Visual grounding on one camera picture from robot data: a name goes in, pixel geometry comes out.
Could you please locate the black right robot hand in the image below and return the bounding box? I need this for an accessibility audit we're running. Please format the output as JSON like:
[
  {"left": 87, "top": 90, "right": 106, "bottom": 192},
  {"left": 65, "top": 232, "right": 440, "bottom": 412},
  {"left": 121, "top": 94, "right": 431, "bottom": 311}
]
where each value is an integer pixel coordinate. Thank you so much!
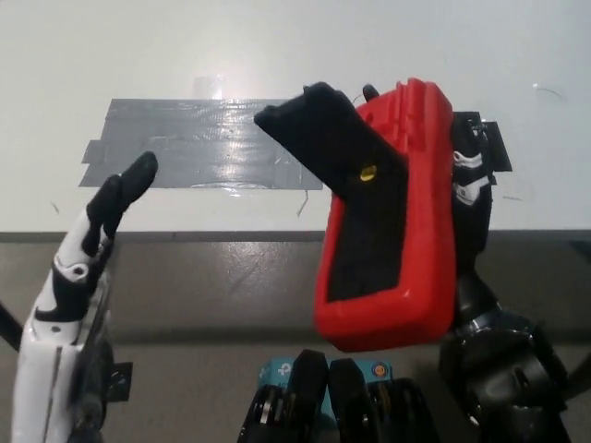
[{"left": 362, "top": 84, "right": 505, "bottom": 333}]

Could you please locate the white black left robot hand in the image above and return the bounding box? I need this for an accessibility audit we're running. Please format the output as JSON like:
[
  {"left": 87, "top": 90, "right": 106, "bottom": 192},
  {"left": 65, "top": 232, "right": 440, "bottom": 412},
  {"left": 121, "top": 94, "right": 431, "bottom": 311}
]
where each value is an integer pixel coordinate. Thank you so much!
[{"left": 0, "top": 150, "right": 161, "bottom": 443}]

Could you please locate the red multimeter with black stand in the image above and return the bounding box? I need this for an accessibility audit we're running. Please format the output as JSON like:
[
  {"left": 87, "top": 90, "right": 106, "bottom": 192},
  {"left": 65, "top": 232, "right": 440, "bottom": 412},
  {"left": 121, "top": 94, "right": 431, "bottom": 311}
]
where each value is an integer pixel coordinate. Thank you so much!
[{"left": 254, "top": 77, "right": 459, "bottom": 354}]

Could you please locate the black tape patch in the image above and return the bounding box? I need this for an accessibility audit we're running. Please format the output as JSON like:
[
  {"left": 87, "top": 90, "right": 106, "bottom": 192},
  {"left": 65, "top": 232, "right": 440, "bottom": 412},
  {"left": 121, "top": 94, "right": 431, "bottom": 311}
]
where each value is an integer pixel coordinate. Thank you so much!
[{"left": 454, "top": 110, "right": 513, "bottom": 175}]

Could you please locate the grey duct tape patch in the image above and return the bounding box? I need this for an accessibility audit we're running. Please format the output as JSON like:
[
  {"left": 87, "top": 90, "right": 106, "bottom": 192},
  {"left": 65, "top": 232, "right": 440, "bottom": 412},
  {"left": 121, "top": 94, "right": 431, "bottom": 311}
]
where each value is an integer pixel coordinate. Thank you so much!
[{"left": 78, "top": 98, "right": 324, "bottom": 191}]

